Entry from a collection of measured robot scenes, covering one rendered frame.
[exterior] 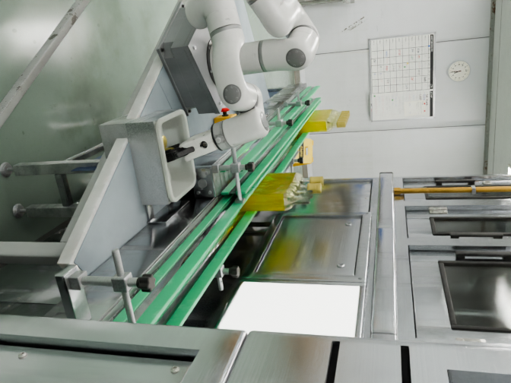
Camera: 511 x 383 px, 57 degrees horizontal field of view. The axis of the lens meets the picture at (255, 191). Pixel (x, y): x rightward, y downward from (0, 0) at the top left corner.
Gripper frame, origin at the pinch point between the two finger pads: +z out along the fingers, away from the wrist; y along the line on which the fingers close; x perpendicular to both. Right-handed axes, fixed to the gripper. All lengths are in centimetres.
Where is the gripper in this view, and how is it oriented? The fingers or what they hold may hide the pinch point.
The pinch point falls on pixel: (170, 153)
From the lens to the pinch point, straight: 131.9
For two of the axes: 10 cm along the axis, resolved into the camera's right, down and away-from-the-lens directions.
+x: -3.6, -9.0, -2.6
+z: -9.0, 2.6, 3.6
